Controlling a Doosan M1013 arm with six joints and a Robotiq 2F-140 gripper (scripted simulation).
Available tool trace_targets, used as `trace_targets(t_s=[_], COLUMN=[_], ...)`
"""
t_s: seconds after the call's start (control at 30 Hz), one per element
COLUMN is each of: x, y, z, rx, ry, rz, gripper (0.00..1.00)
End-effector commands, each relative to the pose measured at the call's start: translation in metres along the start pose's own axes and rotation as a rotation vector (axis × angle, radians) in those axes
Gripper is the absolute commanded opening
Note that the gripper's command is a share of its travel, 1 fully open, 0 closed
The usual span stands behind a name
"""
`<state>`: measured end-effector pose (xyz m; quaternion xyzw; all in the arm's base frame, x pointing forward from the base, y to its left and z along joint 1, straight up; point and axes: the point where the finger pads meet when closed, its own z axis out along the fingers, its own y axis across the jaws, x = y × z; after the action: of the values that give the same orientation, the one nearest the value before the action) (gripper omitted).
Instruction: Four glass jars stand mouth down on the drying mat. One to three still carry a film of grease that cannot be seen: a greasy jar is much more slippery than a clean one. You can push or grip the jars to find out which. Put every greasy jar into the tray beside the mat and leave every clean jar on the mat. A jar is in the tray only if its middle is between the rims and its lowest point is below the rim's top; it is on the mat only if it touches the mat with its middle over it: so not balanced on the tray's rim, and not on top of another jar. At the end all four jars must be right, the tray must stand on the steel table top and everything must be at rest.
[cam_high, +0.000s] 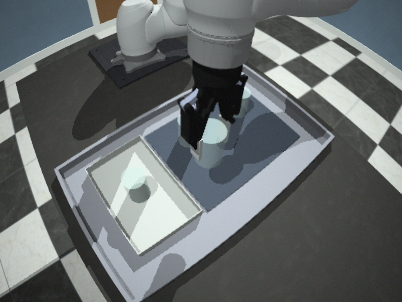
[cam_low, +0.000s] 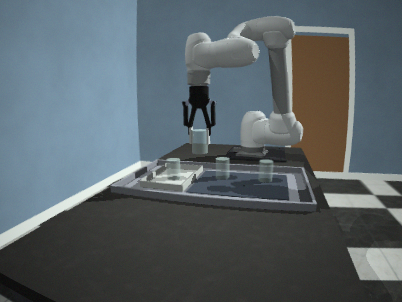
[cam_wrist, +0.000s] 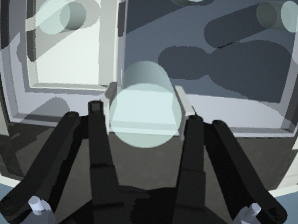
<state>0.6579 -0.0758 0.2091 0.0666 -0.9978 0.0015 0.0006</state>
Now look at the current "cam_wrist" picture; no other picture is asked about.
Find white rectangular tray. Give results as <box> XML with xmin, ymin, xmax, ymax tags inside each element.
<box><xmin>26</xmin><ymin>0</ymin><xmax>121</xmax><ymax>91</ymax></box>

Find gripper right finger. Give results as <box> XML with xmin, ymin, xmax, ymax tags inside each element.
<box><xmin>170</xmin><ymin>86</ymin><xmax>288</xmax><ymax>224</ymax></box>

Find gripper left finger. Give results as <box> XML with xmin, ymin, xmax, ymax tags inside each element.
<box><xmin>0</xmin><ymin>82</ymin><xmax>130</xmax><ymax>224</ymax></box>

